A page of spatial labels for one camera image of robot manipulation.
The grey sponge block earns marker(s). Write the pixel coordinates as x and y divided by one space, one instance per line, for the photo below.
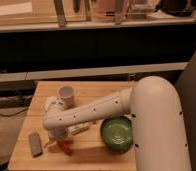
35 144

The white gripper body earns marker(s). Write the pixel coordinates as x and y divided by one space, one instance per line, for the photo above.
57 134

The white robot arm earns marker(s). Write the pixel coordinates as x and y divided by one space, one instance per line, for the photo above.
159 131

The red pepper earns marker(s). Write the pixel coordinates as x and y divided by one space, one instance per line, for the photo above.
64 147

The green bowl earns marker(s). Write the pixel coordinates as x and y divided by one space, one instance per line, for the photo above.
116 133

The white cup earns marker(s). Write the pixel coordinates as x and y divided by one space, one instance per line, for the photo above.
67 95

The white packet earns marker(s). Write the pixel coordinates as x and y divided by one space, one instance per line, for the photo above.
76 129

